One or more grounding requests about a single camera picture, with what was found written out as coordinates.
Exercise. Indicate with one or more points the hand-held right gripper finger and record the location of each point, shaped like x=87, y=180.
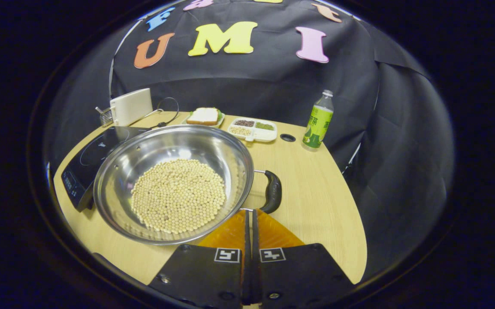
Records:
x=246, y=240
x=255, y=240

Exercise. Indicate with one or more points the stainless steel pot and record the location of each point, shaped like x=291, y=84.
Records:
x=166, y=141

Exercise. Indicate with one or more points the black induction cooktop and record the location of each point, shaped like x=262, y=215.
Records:
x=89, y=163

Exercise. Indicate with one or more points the pile of soybeans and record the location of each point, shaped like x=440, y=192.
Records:
x=179, y=195

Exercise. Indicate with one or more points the white divided dish with grains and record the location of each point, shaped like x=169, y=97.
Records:
x=264, y=135

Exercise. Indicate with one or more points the black table grommet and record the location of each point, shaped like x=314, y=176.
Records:
x=288, y=137

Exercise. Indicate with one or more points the small rectangular plate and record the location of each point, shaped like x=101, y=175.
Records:
x=221, y=119

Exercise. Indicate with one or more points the green drink bottle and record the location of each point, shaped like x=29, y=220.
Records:
x=317, y=124

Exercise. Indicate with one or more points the sandwich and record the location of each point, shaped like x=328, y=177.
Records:
x=203, y=116

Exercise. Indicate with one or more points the white toaster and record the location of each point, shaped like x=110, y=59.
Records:
x=131, y=107

